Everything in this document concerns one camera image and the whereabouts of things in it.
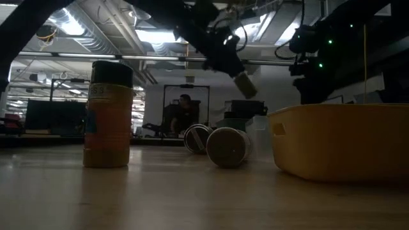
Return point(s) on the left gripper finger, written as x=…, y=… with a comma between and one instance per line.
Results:
x=237, y=71

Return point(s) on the white label jar black lid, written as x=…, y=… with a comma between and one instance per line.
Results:
x=246, y=87

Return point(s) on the dark spice jar black lid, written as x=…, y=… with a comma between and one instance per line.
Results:
x=228, y=147

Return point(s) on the gold lid spice jar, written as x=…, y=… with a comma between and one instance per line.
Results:
x=196, y=139

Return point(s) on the orange spice jar black lid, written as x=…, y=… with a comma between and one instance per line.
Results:
x=108, y=127

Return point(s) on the background black robot arm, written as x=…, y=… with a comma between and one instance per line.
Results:
x=153, y=128

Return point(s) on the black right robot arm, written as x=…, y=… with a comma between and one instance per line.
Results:
x=367, y=32

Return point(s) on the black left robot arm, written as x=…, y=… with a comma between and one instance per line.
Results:
x=19, y=32

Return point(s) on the teal plastic bin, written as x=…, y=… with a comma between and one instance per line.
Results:
x=233, y=124

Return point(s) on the small yellow plastic bin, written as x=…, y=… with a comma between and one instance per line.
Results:
x=345, y=143

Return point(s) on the clear plastic container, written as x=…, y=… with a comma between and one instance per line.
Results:
x=259, y=134

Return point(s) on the person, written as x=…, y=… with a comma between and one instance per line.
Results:
x=183, y=111

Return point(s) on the long horizontal metal bar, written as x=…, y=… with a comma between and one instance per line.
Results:
x=96, y=56

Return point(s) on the dark cabinet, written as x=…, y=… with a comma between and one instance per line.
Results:
x=56, y=115

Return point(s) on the black round ceiling device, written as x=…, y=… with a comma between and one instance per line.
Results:
x=46, y=32

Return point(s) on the red object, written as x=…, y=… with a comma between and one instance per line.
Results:
x=12, y=123

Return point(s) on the black rectangular stand frame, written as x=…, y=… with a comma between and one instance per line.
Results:
x=187, y=86

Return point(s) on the black rig frame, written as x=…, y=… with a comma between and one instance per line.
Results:
x=73, y=80

